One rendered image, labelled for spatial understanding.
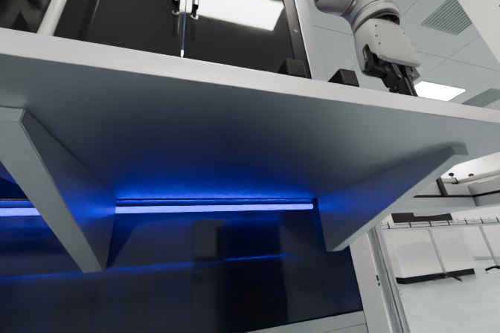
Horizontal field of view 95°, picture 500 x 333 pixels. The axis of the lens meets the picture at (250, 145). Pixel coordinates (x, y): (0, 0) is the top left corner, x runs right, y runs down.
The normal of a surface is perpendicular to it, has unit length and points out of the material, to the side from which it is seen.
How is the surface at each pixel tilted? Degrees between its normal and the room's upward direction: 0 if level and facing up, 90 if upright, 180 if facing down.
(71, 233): 160
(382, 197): 90
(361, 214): 90
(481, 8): 90
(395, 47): 95
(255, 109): 180
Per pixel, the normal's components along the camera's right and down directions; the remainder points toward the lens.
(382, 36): 0.18, -0.40
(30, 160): 0.16, 0.72
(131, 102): 0.07, 0.91
